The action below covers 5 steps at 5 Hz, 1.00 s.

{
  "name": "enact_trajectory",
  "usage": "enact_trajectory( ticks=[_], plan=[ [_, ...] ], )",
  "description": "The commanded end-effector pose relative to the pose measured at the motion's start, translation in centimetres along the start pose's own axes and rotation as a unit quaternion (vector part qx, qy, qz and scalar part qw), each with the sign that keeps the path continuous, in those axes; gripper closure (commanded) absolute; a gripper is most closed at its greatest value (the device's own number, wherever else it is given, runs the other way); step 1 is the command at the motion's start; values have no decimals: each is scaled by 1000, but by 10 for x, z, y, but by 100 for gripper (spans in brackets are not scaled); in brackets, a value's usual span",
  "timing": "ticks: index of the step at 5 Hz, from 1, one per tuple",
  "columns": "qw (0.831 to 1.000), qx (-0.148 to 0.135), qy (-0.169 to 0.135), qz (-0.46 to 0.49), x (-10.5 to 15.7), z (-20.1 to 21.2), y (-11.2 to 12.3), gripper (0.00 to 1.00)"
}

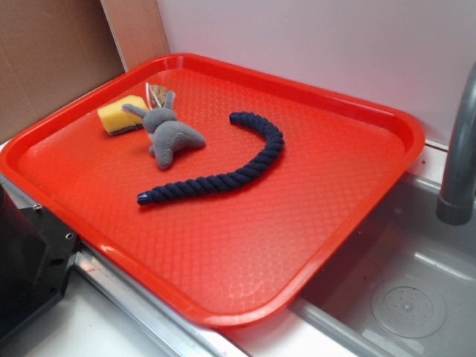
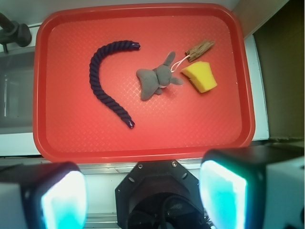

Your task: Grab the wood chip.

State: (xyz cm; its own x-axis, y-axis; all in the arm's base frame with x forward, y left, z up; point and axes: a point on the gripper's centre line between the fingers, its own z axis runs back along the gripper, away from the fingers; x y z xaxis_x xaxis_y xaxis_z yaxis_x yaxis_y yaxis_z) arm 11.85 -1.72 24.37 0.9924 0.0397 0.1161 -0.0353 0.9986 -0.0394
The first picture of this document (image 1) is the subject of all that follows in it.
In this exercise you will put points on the red plastic tray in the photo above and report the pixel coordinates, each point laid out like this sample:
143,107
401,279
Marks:
226,259

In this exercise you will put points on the round sink drain cover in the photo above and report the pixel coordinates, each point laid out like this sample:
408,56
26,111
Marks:
408,309

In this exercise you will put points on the grey plush bunny toy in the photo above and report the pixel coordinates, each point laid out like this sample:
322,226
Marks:
168,135

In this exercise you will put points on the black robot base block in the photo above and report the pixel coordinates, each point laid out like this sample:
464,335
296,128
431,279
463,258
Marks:
37,253

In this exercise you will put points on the brown cardboard panel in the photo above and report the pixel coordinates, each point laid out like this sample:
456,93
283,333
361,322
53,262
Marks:
53,52

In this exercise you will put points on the grey plastic sink basin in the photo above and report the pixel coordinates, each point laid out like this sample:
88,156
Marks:
401,239

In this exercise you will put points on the grey faucet spout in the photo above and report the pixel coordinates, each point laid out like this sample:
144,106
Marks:
457,194

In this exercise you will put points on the yellow sponge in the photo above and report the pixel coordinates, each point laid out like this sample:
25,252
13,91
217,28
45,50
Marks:
116,121

